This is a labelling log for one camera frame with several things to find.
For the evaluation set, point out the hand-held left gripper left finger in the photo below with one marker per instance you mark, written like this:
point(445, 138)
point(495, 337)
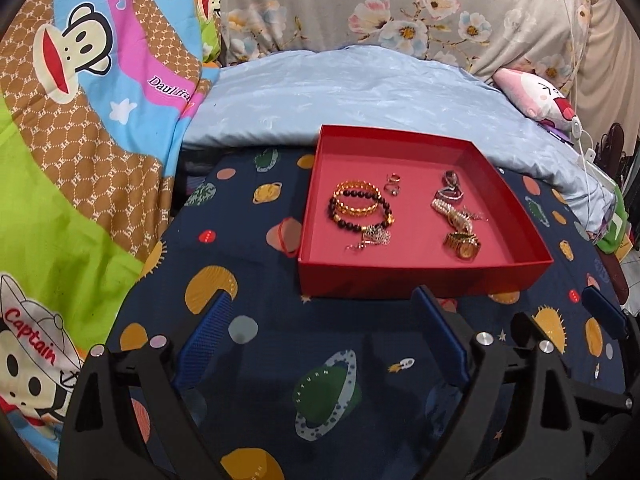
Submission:
point(202, 345)

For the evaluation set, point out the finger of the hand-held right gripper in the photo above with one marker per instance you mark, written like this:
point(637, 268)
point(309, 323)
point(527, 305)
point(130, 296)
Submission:
point(605, 310)
point(522, 327)

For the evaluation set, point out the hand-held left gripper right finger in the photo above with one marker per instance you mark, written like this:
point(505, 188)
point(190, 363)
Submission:
point(442, 340)

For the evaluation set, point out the red tray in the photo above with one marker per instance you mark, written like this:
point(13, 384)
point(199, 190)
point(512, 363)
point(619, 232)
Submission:
point(400, 272)

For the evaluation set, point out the gold watch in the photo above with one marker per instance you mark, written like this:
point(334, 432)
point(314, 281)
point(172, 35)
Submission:
point(462, 246)

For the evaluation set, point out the silver flower pendant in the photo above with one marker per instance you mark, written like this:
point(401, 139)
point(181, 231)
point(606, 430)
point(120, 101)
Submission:
point(379, 236)

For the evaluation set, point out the silver twisted pendant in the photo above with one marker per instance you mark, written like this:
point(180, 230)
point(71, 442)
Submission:
point(356, 246)

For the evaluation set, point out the navy planet print cloth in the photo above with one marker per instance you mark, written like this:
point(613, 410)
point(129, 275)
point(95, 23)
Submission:
point(280, 360)

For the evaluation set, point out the green cloth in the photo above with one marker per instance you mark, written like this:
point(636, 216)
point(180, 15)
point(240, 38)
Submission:
point(612, 225)

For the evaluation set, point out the white charger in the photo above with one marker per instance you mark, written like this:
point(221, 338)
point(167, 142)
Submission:
point(590, 156)

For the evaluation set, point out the cartoon monkey blanket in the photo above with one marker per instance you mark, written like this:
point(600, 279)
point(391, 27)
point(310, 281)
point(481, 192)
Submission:
point(75, 185)

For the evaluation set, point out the pink plush toy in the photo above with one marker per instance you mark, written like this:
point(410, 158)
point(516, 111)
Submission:
point(535, 97)

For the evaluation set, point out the beige curtain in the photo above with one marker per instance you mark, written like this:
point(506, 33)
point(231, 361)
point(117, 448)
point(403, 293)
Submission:
point(612, 60)

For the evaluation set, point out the light blue blanket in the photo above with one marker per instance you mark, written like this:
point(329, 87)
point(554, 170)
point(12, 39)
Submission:
point(350, 90)

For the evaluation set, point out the floral grey pillow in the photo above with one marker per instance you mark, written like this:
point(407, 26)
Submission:
point(400, 5)

